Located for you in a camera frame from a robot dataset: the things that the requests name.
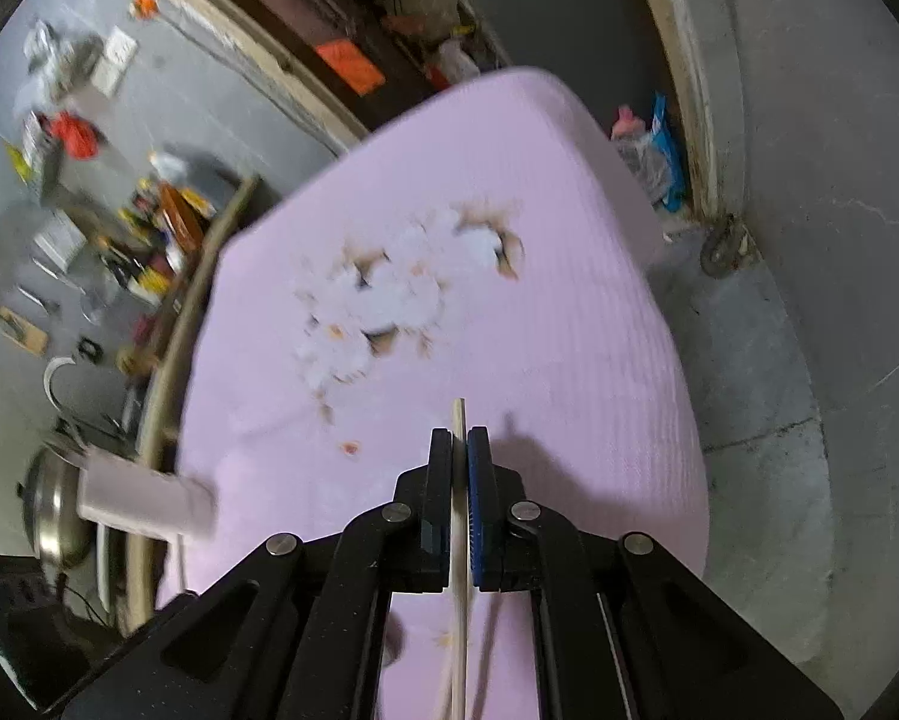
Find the dark cabinet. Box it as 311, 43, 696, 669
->
449, 0, 662, 137

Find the caster wheel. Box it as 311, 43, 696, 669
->
700, 213, 756, 280

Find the wooden door frame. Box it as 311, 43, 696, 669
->
621, 0, 747, 222

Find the black electrical device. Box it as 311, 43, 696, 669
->
0, 553, 124, 715

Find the pile of snack packets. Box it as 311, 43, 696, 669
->
115, 178, 220, 297

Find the red plastic bag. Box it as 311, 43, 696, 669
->
49, 110, 100, 161

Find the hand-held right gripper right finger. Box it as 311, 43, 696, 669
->
466, 426, 844, 720

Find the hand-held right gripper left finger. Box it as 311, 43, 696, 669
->
40, 427, 457, 720

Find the metal pot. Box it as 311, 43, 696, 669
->
20, 441, 100, 572

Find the blue and white plastic bag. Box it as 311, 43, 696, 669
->
609, 91, 688, 213

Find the wooden chopstick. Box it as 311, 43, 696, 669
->
438, 397, 469, 720

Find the white cylindrical pedestal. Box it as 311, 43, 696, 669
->
78, 450, 218, 539

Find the pink floral tablecloth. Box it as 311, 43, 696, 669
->
153, 66, 712, 720

